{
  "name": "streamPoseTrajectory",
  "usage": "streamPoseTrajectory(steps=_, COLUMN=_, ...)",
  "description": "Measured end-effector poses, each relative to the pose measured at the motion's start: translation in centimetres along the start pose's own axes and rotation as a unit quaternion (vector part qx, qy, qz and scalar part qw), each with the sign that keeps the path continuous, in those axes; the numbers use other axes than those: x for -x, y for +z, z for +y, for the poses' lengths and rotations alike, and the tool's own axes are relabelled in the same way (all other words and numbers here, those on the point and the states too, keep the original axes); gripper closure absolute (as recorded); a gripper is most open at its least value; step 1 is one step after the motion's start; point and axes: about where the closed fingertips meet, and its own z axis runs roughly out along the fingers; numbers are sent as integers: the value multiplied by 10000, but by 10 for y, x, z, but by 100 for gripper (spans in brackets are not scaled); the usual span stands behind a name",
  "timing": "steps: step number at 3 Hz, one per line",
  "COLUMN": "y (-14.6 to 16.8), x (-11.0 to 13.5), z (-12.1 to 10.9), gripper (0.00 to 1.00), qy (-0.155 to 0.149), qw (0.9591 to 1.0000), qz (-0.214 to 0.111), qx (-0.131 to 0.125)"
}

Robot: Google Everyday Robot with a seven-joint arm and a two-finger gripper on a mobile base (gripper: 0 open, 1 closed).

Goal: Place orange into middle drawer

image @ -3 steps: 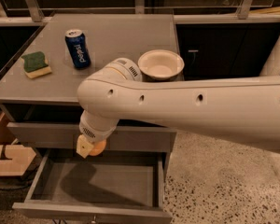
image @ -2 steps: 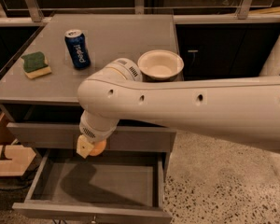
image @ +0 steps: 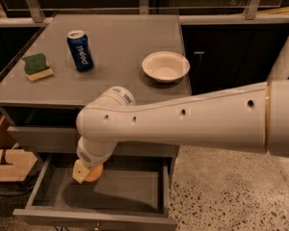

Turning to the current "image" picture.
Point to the light wooden furniture piece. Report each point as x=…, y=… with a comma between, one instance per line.
x=15, y=164

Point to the grey drawer cabinet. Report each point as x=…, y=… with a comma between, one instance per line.
x=118, y=44

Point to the metal window railing frame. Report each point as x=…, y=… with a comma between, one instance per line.
x=33, y=13

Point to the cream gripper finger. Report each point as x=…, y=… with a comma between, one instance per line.
x=80, y=171

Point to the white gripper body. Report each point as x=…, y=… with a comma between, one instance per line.
x=92, y=158

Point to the grey top drawer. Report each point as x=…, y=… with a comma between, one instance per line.
x=64, y=140

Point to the open grey middle drawer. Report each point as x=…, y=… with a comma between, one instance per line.
x=132, y=194

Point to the orange fruit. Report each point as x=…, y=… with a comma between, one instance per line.
x=94, y=174

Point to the blue pepsi can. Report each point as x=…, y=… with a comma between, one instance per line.
x=78, y=45

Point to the green yellow sponge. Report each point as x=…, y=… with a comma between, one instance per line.
x=37, y=67

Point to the dark background cabinet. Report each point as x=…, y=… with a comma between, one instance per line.
x=229, y=56

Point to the white paper bowl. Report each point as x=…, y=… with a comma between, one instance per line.
x=165, y=66

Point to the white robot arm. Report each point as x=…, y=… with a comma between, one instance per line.
x=250, y=118

